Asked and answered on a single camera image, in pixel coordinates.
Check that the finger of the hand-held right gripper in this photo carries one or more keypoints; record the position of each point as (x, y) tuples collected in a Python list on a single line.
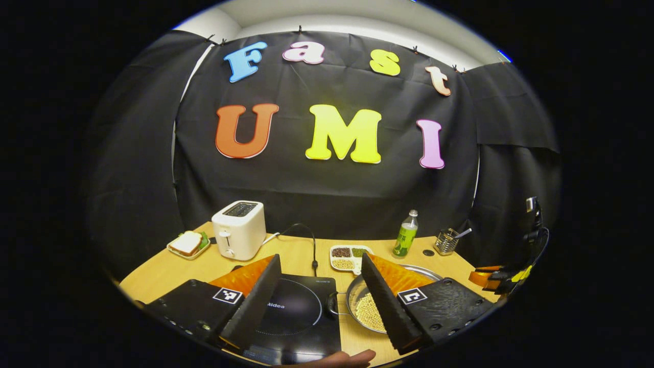
[(490, 268), (483, 279)]

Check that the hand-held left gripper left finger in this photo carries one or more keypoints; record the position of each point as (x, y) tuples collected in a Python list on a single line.
[(255, 301)]

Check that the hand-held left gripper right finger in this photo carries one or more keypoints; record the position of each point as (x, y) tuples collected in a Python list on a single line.
[(386, 301)]

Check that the black induction cooktop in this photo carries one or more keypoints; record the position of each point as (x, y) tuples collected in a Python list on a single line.
[(301, 312)]

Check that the metal mesh utensil holder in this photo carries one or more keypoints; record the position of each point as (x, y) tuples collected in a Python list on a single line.
[(446, 244)]

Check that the white divided dish of beans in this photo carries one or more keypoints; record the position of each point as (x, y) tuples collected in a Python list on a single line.
[(343, 255)]

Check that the green drink bottle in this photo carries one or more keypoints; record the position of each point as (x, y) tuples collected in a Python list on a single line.
[(405, 240)]

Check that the white toaster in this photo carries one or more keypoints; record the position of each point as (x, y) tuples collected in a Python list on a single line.
[(240, 235)]

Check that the black backdrop cloth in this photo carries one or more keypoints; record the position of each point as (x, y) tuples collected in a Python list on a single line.
[(332, 204)]

